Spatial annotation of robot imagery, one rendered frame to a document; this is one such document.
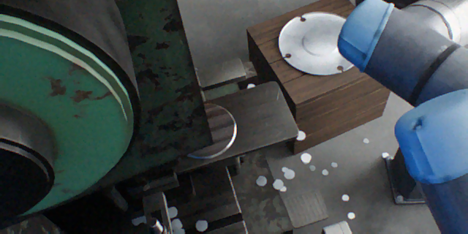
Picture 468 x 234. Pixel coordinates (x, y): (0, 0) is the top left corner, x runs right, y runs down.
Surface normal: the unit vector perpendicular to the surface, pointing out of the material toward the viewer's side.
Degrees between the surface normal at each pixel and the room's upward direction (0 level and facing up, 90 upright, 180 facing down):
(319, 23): 0
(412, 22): 15
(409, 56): 35
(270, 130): 0
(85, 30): 64
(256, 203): 0
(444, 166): 56
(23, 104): 90
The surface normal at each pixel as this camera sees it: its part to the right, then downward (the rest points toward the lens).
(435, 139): -0.56, 0.22
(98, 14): 0.87, -0.45
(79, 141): 0.29, 0.78
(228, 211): -0.09, -0.56
